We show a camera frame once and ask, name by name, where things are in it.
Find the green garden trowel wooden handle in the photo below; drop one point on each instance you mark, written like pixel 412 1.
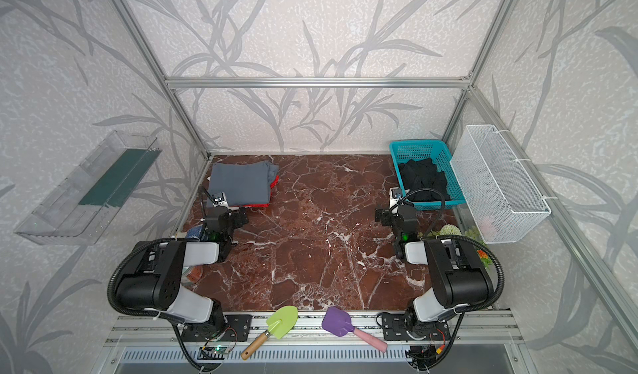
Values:
pixel 278 325

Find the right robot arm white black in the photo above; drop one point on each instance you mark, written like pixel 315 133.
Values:
pixel 465 275

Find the grey t-shirt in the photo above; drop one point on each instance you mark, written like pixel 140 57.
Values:
pixel 243 184

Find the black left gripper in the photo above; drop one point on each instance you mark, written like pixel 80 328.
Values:
pixel 219 214

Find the teal plastic basket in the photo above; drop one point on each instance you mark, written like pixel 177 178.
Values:
pixel 403 151

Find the purple scoop pink handle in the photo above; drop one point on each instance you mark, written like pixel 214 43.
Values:
pixel 339 323

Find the potted artificial flower plant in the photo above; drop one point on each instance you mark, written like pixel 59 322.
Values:
pixel 448 229

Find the aluminium frame enclosure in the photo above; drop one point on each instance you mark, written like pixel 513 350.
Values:
pixel 615 299

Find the clear plastic wall shelf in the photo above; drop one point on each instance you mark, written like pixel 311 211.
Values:
pixel 80 209

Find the blue dotted work glove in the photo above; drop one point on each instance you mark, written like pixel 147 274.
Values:
pixel 197 232

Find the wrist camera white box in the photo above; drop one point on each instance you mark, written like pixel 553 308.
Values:
pixel 396 198
pixel 216 200

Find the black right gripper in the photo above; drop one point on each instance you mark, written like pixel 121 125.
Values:
pixel 399 214

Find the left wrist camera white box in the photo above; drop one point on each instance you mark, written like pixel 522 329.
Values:
pixel 216 200

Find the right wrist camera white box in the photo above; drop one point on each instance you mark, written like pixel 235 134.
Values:
pixel 396 198

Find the red folded t-shirt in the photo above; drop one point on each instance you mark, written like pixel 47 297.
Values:
pixel 272 186

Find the small green circuit board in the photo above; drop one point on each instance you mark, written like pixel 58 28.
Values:
pixel 216 352

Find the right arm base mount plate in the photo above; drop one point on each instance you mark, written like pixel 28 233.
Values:
pixel 403 327

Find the white wire mesh basket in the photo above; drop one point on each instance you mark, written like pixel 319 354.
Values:
pixel 503 200

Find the black t-shirt in basket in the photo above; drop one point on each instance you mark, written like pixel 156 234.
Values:
pixel 423 181

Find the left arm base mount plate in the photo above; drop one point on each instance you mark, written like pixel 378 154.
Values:
pixel 236 328

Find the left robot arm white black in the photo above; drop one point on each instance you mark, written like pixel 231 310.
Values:
pixel 148 282

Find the round tape roll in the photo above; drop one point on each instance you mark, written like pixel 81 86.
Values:
pixel 193 274

